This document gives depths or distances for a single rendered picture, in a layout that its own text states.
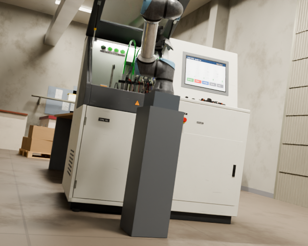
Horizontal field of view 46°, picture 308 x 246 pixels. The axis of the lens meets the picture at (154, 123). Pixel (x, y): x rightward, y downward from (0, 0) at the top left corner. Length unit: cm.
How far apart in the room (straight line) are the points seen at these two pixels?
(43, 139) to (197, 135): 499
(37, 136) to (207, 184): 501
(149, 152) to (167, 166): 15
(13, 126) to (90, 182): 666
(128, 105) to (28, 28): 992
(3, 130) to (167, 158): 731
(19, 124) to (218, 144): 686
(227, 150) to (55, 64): 981
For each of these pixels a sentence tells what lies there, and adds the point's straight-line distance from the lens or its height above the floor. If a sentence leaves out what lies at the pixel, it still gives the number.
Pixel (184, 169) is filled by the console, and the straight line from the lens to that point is 295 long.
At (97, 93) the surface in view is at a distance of 277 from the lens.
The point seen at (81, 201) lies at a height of 8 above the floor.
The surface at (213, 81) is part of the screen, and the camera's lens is 338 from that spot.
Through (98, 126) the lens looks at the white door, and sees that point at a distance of 276.
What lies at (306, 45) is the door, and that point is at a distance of 628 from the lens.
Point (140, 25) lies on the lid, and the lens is 333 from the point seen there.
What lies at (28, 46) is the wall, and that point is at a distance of 1241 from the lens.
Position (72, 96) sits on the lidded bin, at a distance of 1168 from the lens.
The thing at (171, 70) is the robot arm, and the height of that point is 106.
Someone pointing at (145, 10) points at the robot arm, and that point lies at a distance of 218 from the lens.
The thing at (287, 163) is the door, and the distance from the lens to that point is 606.
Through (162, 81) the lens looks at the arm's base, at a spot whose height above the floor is 97.
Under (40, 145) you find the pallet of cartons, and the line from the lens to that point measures 756.
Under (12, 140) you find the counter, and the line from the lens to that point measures 933.
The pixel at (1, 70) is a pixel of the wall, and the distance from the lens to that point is 1225.
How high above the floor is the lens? 55
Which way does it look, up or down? 4 degrees up
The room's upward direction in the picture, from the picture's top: 8 degrees clockwise
